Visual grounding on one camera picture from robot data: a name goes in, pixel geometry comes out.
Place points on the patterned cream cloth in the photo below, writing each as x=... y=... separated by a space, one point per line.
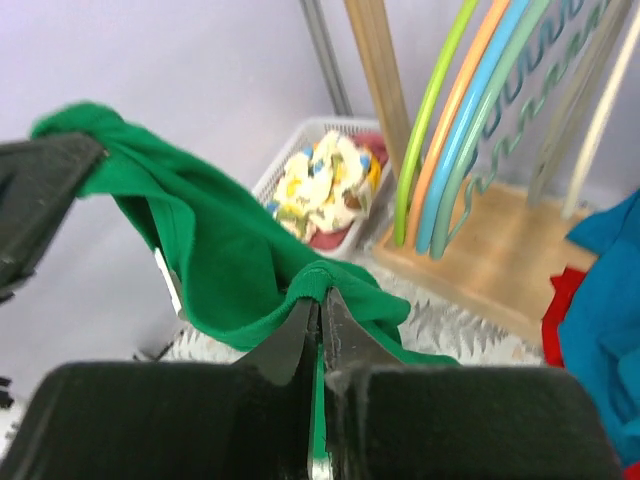
x=326 y=187

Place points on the teal plastic hanger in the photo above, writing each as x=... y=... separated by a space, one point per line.
x=538 y=31

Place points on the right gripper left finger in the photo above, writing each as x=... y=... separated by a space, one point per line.
x=251 y=419

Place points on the green t shirt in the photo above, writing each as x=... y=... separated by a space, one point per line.
x=241 y=272

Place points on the blue plastic hanger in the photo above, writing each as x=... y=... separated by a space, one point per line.
x=462 y=121

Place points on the green plastic hanger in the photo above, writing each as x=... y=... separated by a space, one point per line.
x=420 y=127

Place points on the floral table cloth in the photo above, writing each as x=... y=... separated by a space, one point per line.
x=437 y=326

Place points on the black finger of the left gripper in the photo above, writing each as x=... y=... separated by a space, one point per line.
x=39 y=182

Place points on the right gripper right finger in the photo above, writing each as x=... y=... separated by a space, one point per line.
x=390 y=420

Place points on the orange plastic hanger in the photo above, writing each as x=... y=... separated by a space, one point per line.
x=445 y=122

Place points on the cream white hanger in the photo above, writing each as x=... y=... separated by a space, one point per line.
x=598 y=124

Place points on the blue t shirt hanging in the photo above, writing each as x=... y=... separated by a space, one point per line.
x=613 y=236

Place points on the wooden clothes rack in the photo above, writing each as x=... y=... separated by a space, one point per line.
x=499 y=265

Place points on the red t shirt hanging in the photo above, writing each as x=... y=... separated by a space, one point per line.
x=562 y=315

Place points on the dark red cloth in basket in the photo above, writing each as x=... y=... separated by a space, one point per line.
x=326 y=242

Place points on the left white plastic basket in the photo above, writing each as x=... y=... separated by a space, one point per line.
x=307 y=133

